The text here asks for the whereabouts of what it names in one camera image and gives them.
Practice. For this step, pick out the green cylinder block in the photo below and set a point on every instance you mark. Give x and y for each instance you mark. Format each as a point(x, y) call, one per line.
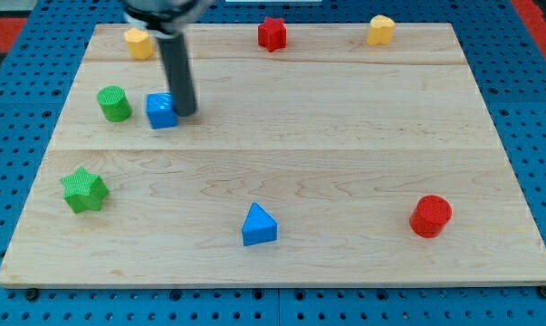
point(114, 104)

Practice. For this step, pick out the yellow heart block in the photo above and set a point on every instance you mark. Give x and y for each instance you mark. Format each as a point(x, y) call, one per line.
point(381, 30)

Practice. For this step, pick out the blue cube block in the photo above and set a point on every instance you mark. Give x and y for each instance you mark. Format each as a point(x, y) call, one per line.
point(159, 110)

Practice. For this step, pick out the green star block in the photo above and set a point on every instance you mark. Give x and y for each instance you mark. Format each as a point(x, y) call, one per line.
point(83, 190)

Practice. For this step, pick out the wooden board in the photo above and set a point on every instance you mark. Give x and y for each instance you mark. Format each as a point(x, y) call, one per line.
point(335, 139)

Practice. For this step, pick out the yellow hexagon block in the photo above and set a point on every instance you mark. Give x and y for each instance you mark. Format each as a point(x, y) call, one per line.
point(139, 44)

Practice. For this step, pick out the red star block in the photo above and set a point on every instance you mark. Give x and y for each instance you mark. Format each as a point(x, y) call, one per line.
point(272, 34)

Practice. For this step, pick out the blue triangle block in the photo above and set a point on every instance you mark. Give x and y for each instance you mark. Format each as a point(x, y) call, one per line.
point(259, 226)

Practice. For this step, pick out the red cylinder block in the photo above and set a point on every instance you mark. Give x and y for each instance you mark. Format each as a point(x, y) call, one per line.
point(430, 216)

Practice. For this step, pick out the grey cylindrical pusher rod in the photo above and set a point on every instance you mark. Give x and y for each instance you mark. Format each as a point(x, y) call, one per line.
point(174, 56)

